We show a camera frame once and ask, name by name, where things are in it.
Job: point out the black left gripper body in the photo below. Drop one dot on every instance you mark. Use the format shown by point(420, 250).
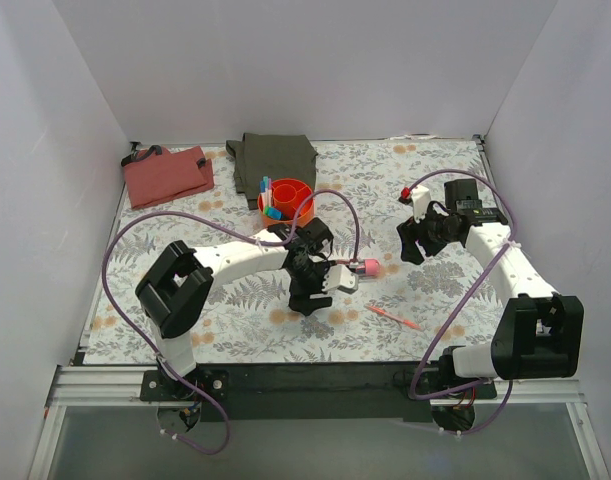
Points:
point(308, 288)

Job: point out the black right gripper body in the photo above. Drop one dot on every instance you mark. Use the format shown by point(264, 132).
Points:
point(416, 234)

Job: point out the black highlighter blue cap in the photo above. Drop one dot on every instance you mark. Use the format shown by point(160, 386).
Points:
point(276, 214)

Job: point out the orange round divided container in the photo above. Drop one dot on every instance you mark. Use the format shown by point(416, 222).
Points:
point(293, 198)

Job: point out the white pen pink cap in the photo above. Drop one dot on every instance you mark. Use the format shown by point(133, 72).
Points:
point(268, 198)

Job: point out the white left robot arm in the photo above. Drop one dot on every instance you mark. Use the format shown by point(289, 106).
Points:
point(175, 289)

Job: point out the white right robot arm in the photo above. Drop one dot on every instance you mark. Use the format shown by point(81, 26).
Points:
point(539, 333)

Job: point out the pink clear pencil case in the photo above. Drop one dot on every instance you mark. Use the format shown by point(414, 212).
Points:
point(367, 268)

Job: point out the floral patterned table mat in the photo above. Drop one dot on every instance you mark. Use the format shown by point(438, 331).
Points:
point(249, 320)

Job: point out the orange pen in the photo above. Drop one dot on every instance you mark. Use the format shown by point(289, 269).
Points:
point(393, 317)

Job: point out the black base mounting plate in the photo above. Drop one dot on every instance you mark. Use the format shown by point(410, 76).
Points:
point(286, 391)

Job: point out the olive green folded cloth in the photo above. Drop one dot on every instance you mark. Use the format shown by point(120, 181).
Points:
point(276, 156)

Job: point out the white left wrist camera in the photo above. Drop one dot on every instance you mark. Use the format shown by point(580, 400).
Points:
point(340, 277)

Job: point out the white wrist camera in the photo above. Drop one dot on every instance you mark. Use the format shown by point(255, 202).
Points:
point(418, 198)
point(340, 277)

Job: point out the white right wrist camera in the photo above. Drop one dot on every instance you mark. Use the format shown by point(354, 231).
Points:
point(418, 198)

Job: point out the red pouch with black strap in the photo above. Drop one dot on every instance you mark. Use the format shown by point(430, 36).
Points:
point(156, 176)

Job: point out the aluminium frame rail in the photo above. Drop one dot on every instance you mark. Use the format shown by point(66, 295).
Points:
point(120, 386)

